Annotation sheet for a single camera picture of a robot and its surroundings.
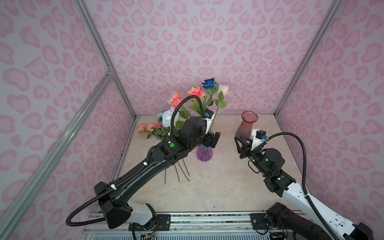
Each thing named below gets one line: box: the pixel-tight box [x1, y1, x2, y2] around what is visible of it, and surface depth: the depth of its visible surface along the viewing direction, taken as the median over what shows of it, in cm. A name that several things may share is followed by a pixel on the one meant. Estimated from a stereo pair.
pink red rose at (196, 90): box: [187, 85, 207, 100], surface depth 69 cm
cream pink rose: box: [209, 84, 231, 130], surface depth 78 cm
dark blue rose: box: [201, 78, 217, 89], surface depth 76 cm
